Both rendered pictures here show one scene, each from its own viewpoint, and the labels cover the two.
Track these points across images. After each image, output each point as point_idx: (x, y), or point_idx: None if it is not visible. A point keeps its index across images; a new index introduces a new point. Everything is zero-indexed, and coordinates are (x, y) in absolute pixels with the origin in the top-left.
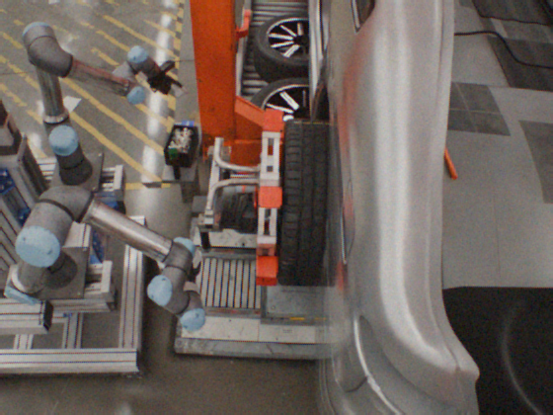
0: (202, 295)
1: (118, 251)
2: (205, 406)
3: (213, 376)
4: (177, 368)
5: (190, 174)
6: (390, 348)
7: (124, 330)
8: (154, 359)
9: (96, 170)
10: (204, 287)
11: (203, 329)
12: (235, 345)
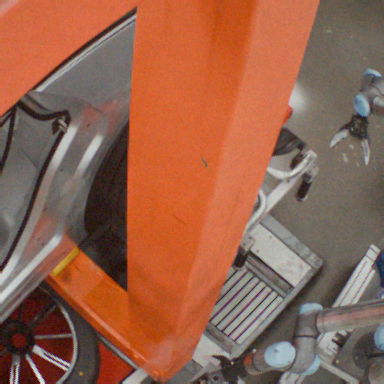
0: (261, 297)
1: (320, 371)
2: (326, 205)
3: (303, 223)
4: (327, 253)
5: (210, 369)
6: None
7: (362, 284)
8: (340, 275)
9: (352, 341)
10: (252, 304)
11: (287, 260)
12: (271, 224)
